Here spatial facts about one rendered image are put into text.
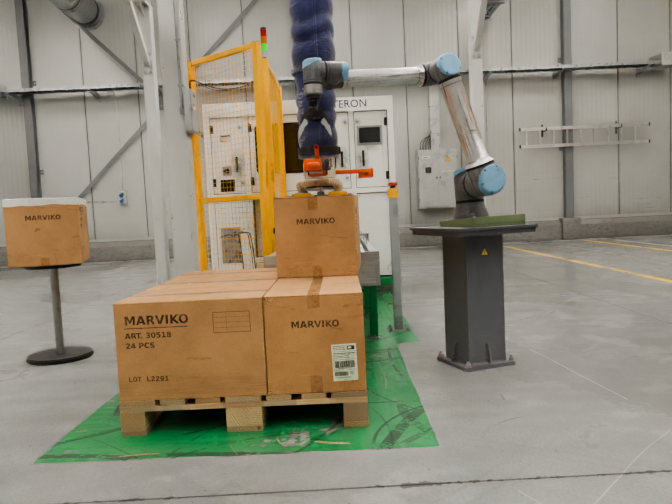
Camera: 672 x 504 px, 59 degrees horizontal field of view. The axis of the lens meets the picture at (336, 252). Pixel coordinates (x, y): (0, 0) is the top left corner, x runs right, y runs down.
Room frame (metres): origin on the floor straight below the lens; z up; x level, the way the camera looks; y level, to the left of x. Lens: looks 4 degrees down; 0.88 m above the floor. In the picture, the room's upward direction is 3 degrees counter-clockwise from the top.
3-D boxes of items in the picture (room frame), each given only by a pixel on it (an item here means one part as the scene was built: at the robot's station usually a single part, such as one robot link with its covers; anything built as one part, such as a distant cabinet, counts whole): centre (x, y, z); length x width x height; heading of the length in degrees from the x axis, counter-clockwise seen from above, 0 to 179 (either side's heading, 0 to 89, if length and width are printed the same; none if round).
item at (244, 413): (2.93, 0.39, 0.07); 1.20 x 1.00 x 0.14; 179
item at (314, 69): (2.85, 0.07, 1.52); 0.10 x 0.09 x 0.12; 106
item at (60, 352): (3.78, 1.81, 0.31); 0.40 x 0.40 x 0.62
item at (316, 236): (3.22, 0.08, 0.74); 0.60 x 0.40 x 0.40; 176
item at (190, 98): (4.34, 0.99, 1.62); 0.20 x 0.05 x 0.30; 179
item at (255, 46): (4.60, 0.80, 1.05); 0.87 x 0.10 x 2.10; 51
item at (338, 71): (2.89, -0.04, 1.53); 0.12 x 0.12 x 0.09; 16
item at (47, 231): (3.78, 1.81, 0.82); 0.60 x 0.40 x 0.40; 18
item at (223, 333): (2.93, 0.39, 0.34); 1.20 x 1.00 x 0.40; 179
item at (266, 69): (5.37, 0.49, 1.05); 1.17 x 0.10 x 2.10; 179
